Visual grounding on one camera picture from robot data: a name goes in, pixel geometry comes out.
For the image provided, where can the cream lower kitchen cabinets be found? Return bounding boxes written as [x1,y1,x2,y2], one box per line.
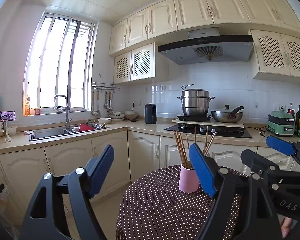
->
[0,129,300,227]

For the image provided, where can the cream kitchen cabinets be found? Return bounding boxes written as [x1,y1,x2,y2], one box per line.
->
[0,129,300,227]
[109,0,300,84]

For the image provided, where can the steel kitchen sink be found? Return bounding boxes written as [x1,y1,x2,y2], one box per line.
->
[29,123,109,141]

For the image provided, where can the chrome kitchen faucet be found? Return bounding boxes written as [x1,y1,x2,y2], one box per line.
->
[53,94,70,129]

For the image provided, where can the cream upper kitchen cabinets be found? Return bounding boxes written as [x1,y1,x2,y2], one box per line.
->
[109,0,300,84]

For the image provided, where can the kitchen window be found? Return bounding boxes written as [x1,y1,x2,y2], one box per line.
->
[23,12,95,116]

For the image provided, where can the person's hand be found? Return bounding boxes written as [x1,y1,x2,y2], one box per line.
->
[281,217,293,238]

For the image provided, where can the green countertop appliance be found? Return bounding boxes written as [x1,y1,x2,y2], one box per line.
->
[267,110,295,137]

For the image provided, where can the dark oil bottle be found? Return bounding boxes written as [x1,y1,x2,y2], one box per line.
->
[294,105,300,135]

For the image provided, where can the dark frying pan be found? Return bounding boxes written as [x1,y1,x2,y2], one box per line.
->
[211,105,244,123]

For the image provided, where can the pink cylindrical utensil holder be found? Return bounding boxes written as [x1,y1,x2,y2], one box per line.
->
[179,165,199,193]

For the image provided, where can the black gas stove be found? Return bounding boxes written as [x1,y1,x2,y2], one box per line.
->
[165,119,252,139]

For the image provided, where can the brown polka dot tablecloth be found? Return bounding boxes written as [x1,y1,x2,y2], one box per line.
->
[115,164,248,240]

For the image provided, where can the steel steamer pot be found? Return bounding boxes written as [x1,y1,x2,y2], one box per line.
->
[177,84,215,116]

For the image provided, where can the stacked white bowls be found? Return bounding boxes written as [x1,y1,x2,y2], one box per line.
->
[109,112,125,121]

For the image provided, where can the phone on stand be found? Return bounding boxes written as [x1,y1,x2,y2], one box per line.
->
[0,111,16,142]

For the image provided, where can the black electric kettle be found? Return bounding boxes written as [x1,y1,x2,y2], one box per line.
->
[144,103,157,124]

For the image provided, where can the grey range hood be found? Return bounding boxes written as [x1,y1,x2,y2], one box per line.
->
[158,34,254,65]

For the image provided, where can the hanging utensil rack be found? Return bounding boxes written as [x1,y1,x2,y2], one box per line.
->
[91,81,120,117]

